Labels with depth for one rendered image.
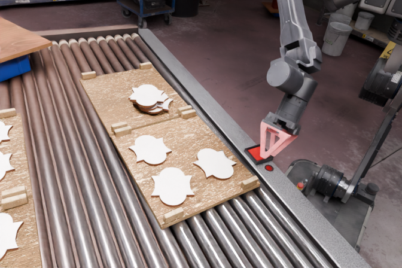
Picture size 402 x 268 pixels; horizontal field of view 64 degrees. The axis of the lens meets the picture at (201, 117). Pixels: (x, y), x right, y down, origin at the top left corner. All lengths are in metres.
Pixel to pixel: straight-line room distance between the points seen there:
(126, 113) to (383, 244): 1.81
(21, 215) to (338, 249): 0.86
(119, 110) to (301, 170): 1.35
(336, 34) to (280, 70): 3.91
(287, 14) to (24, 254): 0.85
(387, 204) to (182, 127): 1.84
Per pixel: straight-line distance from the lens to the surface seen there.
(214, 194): 0.99
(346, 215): 2.10
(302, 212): 1.06
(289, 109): 0.75
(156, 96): 1.27
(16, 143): 1.21
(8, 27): 1.80
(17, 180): 1.08
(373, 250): 2.36
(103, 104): 1.32
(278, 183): 1.11
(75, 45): 1.85
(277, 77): 0.70
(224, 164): 1.07
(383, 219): 2.57
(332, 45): 4.64
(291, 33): 0.80
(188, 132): 1.19
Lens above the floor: 1.69
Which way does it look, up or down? 36 degrees down
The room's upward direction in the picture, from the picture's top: 8 degrees clockwise
